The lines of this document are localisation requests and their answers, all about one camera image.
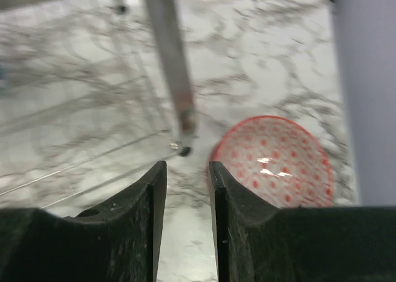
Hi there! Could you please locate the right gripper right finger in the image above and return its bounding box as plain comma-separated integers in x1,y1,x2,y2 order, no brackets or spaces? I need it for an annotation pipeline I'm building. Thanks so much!
209,162,395,281

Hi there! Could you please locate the steel two-tier dish rack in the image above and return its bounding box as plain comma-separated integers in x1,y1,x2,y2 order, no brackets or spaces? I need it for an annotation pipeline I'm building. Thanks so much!
1,0,196,207

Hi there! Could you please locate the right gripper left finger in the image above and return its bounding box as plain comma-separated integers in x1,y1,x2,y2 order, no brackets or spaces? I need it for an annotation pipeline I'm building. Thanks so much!
1,161,167,281

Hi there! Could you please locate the blue dotted small bowl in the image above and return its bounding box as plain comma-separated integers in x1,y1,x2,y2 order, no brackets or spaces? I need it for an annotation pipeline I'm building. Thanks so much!
209,115,335,207

